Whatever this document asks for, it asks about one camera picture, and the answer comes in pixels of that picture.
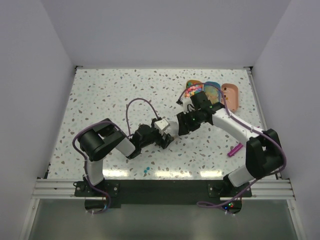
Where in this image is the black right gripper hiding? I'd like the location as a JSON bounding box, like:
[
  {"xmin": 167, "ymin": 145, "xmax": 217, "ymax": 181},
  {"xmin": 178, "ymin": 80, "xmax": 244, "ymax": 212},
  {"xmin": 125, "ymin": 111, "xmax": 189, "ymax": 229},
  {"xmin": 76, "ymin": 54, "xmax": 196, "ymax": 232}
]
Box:
[{"xmin": 177, "ymin": 109, "xmax": 203, "ymax": 137}]

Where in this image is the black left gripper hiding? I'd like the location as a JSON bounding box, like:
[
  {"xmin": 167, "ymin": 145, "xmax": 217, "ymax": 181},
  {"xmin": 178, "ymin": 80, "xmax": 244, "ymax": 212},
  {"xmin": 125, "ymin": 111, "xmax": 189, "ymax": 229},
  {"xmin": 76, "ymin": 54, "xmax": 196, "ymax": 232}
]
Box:
[{"xmin": 140, "ymin": 118, "xmax": 174, "ymax": 149}]

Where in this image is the pink tray of lollipops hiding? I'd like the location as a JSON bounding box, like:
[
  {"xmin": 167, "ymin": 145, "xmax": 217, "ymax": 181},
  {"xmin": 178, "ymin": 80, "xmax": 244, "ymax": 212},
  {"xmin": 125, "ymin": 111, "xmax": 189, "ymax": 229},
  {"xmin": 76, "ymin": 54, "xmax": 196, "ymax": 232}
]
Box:
[{"xmin": 221, "ymin": 83, "xmax": 239, "ymax": 113}]

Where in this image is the magenta plastic scoop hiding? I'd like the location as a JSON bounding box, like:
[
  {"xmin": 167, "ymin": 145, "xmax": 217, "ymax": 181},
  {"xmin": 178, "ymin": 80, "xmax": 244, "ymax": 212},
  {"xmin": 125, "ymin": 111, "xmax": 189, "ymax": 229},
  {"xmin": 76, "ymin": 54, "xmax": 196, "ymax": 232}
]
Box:
[{"xmin": 227, "ymin": 143, "xmax": 243, "ymax": 158}]

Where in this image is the round silver jar lid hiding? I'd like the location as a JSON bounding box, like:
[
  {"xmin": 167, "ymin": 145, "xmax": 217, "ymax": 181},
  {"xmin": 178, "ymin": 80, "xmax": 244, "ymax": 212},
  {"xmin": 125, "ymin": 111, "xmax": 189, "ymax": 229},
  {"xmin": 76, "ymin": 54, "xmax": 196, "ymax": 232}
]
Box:
[{"xmin": 166, "ymin": 121, "xmax": 179, "ymax": 137}]

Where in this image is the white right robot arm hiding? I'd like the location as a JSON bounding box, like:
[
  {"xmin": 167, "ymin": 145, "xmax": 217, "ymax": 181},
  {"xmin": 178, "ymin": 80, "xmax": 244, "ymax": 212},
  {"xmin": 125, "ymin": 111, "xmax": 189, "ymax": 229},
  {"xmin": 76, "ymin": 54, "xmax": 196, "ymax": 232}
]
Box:
[{"xmin": 177, "ymin": 91, "xmax": 286, "ymax": 197}]

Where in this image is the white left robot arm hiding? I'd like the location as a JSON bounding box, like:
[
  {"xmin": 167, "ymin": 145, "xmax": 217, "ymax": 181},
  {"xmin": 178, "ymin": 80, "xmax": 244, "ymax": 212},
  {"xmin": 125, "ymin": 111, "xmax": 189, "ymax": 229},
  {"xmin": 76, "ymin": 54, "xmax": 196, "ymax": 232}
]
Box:
[{"xmin": 72, "ymin": 117, "xmax": 179, "ymax": 196}]

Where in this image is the tan tray of star candies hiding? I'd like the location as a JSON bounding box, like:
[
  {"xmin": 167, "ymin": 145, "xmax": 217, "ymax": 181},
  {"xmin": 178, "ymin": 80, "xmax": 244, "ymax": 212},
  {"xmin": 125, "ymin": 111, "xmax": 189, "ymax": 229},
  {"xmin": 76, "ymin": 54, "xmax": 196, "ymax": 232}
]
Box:
[{"xmin": 184, "ymin": 79, "xmax": 203, "ymax": 98}]

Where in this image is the blue tray of wrapped candies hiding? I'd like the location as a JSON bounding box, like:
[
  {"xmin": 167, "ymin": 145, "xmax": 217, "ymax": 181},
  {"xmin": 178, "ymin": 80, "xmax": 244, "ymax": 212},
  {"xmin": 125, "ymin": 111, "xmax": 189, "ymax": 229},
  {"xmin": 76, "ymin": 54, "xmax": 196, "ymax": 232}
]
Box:
[{"xmin": 203, "ymin": 81, "xmax": 221, "ymax": 104}]

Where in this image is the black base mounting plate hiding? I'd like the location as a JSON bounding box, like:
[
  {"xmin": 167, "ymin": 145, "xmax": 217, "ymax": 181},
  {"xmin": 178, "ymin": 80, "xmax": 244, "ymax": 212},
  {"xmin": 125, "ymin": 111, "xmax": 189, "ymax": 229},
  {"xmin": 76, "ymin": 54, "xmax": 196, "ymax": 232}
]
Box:
[{"xmin": 73, "ymin": 179, "xmax": 252, "ymax": 214}]

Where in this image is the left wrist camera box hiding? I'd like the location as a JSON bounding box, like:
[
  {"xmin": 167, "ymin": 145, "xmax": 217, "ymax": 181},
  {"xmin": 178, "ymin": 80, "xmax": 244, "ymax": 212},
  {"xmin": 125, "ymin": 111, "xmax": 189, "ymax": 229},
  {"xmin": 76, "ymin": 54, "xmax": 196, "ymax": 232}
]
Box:
[{"xmin": 154, "ymin": 119, "xmax": 170, "ymax": 135}]

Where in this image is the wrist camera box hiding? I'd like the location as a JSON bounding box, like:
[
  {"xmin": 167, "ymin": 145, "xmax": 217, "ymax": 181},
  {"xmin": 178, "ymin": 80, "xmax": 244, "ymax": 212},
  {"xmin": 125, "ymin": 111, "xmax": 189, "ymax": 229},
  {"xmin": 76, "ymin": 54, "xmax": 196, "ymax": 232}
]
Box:
[
  {"xmin": 154, "ymin": 119, "xmax": 170, "ymax": 135},
  {"xmin": 176, "ymin": 97, "xmax": 195, "ymax": 114}
]

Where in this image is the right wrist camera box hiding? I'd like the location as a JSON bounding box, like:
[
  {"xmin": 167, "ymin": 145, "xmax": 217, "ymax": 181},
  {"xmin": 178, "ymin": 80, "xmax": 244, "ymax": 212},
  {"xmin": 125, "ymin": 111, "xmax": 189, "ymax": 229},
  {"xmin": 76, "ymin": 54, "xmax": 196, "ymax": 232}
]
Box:
[{"xmin": 176, "ymin": 97, "xmax": 195, "ymax": 114}]

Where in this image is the aluminium front frame rail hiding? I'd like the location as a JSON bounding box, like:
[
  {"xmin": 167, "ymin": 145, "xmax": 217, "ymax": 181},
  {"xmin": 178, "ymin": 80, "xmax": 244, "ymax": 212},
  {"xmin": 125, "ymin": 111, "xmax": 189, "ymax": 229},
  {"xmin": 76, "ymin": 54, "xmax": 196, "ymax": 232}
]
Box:
[{"xmin": 32, "ymin": 179, "xmax": 295, "ymax": 200}]

